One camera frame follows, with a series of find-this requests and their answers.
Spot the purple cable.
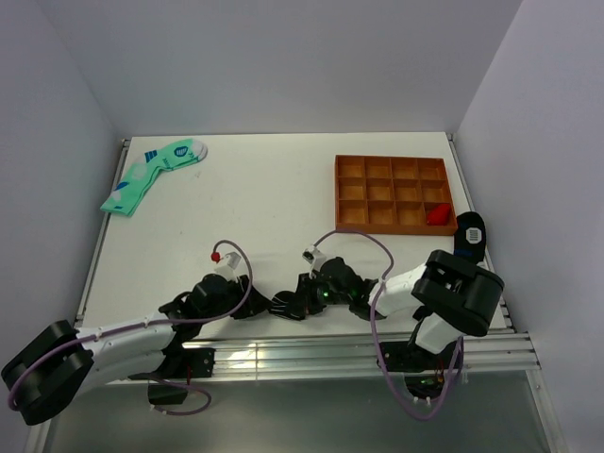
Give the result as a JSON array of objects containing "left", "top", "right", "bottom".
[
  {"left": 313, "top": 229, "right": 466, "bottom": 422},
  {"left": 8, "top": 240, "right": 252, "bottom": 417}
]

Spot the orange compartment tray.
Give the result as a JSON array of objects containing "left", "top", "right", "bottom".
[{"left": 334, "top": 155, "right": 458, "bottom": 236}]

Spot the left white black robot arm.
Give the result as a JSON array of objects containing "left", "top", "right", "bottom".
[{"left": 1, "top": 274, "right": 271, "bottom": 426}]

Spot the dark blue sock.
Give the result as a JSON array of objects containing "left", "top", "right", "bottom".
[{"left": 453, "top": 211, "right": 487, "bottom": 264}]

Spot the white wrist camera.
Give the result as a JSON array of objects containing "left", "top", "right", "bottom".
[
  {"left": 302, "top": 244, "right": 327, "bottom": 278},
  {"left": 210, "top": 251, "right": 242, "bottom": 280}
]

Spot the aluminium front rail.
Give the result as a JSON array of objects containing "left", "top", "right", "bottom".
[{"left": 44, "top": 329, "right": 542, "bottom": 391}]

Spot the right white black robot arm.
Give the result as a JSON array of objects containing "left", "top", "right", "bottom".
[{"left": 294, "top": 247, "right": 504, "bottom": 368}]

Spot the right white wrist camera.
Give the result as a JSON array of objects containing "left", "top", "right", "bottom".
[{"left": 302, "top": 244, "right": 327, "bottom": 278}]

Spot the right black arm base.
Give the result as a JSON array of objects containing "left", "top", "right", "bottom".
[{"left": 379, "top": 341, "right": 456, "bottom": 398}]

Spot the green blue patterned sock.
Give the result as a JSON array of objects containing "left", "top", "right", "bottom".
[{"left": 100, "top": 138, "right": 208, "bottom": 217}]

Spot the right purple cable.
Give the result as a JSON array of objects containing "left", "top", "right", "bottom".
[{"left": 313, "top": 229, "right": 466, "bottom": 422}]

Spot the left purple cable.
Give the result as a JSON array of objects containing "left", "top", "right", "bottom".
[{"left": 8, "top": 240, "right": 252, "bottom": 417}]

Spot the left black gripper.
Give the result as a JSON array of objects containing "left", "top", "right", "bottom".
[{"left": 200, "top": 274, "right": 272, "bottom": 324}]

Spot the black white striped sock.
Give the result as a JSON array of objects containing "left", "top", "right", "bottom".
[{"left": 268, "top": 291, "right": 307, "bottom": 322}]

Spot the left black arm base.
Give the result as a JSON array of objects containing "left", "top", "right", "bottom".
[{"left": 128, "top": 347, "right": 216, "bottom": 416}]

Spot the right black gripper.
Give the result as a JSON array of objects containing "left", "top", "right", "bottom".
[{"left": 286, "top": 272, "right": 352, "bottom": 315}]

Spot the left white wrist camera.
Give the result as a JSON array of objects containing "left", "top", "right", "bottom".
[{"left": 210, "top": 251, "right": 242, "bottom": 280}]

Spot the rolled red sock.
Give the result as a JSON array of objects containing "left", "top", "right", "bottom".
[{"left": 426, "top": 204, "right": 451, "bottom": 227}]

